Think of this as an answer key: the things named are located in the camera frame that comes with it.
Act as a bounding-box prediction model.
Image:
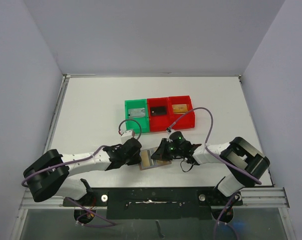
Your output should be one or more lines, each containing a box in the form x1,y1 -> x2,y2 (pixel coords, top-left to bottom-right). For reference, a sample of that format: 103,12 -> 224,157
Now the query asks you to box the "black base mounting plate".
63,187 -> 243,220

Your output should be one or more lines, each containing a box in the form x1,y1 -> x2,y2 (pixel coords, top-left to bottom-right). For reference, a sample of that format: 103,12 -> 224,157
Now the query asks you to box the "red plastic double bin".
147,95 -> 193,132

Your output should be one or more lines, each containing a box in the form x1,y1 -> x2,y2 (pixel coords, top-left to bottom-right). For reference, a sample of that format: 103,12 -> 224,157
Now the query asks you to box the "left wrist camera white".
119,129 -> 135,144

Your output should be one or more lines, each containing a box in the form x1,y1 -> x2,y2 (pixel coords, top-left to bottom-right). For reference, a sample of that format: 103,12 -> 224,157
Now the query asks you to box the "brown leather card holder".
139,147 -> 172,171

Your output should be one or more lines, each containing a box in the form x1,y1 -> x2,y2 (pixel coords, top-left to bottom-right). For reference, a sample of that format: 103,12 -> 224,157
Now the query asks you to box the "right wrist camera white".
166,127 -> 176,136

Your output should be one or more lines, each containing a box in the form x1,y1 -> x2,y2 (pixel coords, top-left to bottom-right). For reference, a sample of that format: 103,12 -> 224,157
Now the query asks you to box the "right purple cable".
167,107 -> 263,240

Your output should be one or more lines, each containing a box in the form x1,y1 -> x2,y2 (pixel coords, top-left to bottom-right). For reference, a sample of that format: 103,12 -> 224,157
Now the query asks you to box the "gold credit card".
172,103 -> 189,115

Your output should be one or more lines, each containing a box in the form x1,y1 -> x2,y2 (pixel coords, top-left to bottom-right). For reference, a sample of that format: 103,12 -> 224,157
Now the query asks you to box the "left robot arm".
22,138 -> 142,203

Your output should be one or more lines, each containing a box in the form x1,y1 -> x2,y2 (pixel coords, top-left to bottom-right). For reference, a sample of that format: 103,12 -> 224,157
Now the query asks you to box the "black credit card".
150,106 -> 167,117

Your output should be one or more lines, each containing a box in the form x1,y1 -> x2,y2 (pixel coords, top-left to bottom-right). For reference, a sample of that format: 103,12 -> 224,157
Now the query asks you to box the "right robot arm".
151,131 -> 270,197

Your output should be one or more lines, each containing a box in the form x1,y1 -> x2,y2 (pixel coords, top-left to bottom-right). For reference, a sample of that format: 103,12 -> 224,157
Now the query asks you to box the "green plastic bin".
125,99 -> 150,134

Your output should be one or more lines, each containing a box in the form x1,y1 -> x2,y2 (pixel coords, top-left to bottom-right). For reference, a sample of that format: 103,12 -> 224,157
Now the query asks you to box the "silver credit card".
128,107 -> 146,118

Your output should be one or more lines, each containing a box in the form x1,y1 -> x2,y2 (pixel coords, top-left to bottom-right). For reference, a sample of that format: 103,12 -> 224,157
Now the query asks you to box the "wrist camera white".
119,129 -> 135,144
166,127 -> 176,136

